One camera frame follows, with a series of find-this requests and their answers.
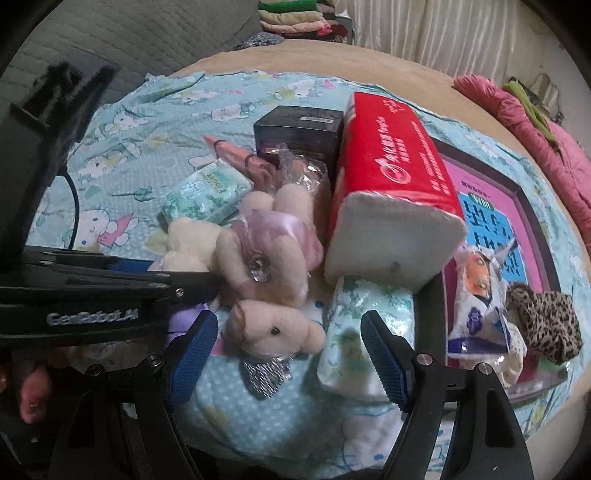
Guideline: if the pink duvet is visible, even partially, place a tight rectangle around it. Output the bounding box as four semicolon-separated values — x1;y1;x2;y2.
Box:
452;76;591;232

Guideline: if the black cable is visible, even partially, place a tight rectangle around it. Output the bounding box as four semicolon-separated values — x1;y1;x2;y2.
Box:
62;173;83;250

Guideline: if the grey quilted headboard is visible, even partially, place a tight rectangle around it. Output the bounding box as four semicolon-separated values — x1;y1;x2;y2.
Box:
0;0;264;121

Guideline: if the person's left hand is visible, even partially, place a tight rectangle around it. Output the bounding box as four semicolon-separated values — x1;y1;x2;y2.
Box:
17;350;53;424

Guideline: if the clear plastic bag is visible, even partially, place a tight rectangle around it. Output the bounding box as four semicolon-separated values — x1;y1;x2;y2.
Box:
276;143;331;204

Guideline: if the printed cartoon cat blanket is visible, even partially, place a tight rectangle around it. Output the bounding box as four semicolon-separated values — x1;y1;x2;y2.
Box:
25;69;591;462

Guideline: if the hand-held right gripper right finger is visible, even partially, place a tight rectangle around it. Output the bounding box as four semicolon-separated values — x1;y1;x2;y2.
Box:
360;310;536;480

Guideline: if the stack of folded clothes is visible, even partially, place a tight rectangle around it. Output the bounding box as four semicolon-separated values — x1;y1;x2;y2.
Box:
257;0;354;44

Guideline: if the dark floral cloth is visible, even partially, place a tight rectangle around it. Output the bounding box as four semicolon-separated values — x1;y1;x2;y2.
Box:
233;34;284;51

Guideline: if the beige bed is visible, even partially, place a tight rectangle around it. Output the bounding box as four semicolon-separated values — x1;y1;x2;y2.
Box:
171;39;591;259

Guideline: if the leopard print pouch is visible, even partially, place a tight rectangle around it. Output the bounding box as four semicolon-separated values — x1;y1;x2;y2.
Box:
505;282;581;363

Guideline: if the pink box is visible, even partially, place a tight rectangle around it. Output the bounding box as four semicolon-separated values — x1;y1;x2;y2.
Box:
427;138;573;398

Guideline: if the red tissue pack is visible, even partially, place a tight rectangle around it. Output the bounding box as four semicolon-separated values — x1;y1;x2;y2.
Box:
323;91;467;296

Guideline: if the white curtain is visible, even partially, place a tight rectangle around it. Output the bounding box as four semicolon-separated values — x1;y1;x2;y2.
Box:
342;0;532;79

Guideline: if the small vanity mirror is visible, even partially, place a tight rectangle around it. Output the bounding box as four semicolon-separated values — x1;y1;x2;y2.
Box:
531;73;563;116

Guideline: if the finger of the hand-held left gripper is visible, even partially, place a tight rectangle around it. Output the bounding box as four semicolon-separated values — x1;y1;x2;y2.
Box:
21;246;155;278
65;270;225;305

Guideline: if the plush bear purple dress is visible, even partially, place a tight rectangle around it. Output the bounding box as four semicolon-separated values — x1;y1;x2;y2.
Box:
150;217;225;344

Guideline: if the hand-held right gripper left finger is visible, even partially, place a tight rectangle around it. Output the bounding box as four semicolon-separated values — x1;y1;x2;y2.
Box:
55;310;219;480

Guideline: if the plush bear pink dress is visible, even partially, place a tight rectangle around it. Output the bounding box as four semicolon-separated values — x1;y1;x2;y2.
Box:
216;187;326;398

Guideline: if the orange print tissue pack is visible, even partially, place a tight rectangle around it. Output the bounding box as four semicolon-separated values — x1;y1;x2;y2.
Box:
445;240;520;361

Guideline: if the green cloth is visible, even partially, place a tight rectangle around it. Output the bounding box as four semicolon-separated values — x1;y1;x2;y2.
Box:
503;79;561;148

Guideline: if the green round pouch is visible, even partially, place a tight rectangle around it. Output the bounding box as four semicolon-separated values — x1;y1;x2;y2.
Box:
536;357;571;384

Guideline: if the white speckled cloth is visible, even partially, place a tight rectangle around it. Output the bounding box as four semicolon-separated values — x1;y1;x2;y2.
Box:
496;323;527;388

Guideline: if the black box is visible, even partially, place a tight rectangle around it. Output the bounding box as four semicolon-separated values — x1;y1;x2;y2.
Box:
253;106;346;176

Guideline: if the floral tissue packet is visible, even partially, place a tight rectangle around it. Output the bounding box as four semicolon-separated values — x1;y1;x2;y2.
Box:
316;274;416;402
159;159;254;227

